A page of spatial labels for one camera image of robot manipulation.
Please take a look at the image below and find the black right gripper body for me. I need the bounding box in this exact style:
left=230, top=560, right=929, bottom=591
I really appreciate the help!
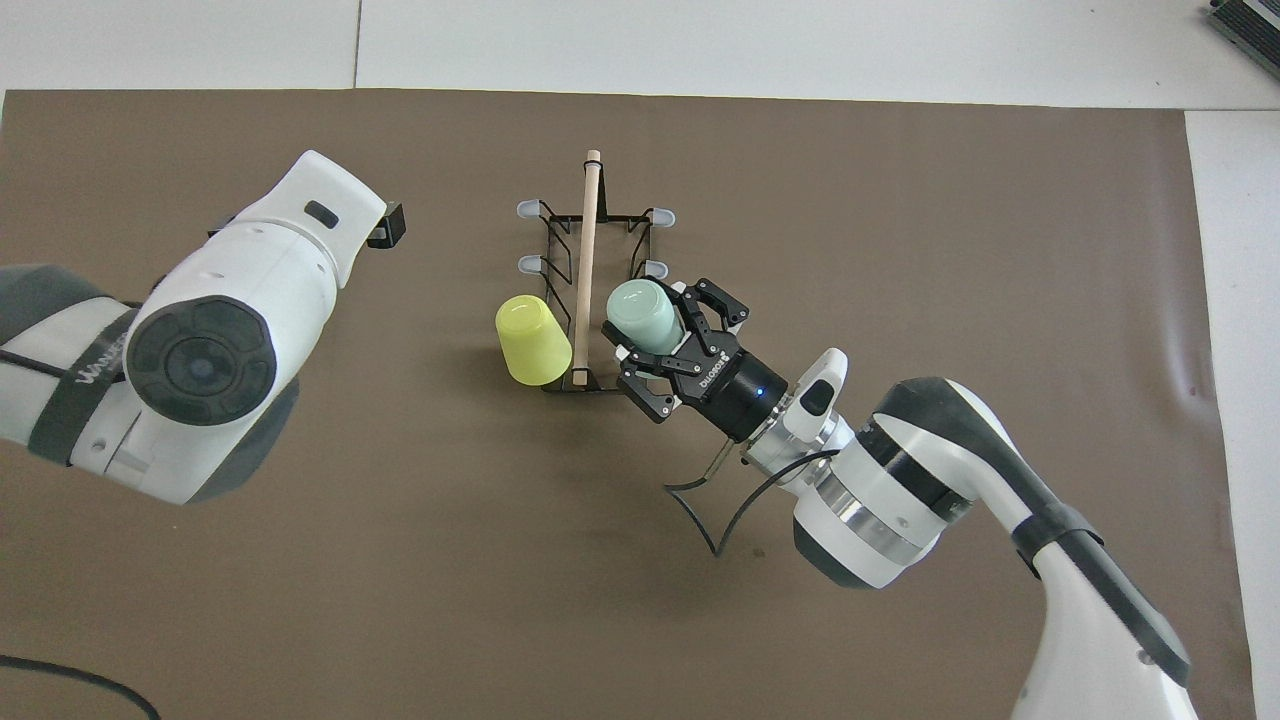
left=674, top=339, right=797, bottom=444

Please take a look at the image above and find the pale green plastic cup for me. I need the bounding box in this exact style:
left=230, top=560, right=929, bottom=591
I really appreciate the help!
left=603, top=280, right=687, bottom=354

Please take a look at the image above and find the yellow plastic cup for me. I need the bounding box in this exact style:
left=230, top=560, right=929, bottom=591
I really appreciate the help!
left=496, top=294, right=574, bottom=387

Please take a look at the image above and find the brown table mat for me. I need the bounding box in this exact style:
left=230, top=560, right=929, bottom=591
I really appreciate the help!
left=0, top=88, right=1233, bottom=720

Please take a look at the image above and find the dark ribbed device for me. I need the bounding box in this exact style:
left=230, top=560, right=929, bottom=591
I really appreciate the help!
left=1205, top=0, right=1280, bottom=56

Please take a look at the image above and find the black wire cup rack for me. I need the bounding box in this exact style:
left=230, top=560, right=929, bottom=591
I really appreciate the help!
left=515, top=150, right=677, bottom=394

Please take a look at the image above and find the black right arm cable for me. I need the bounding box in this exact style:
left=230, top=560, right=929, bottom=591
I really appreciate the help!
left=665, top=440, right=841, bottom=557

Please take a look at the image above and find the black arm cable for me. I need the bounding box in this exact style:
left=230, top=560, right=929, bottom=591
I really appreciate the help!
left=0, top=655, right=161, bottom=720
left=665, top=440, right=841, bottom=557

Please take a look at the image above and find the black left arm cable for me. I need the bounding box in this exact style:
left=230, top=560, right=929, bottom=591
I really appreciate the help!
left=0, top=655, right=161, bottom=720

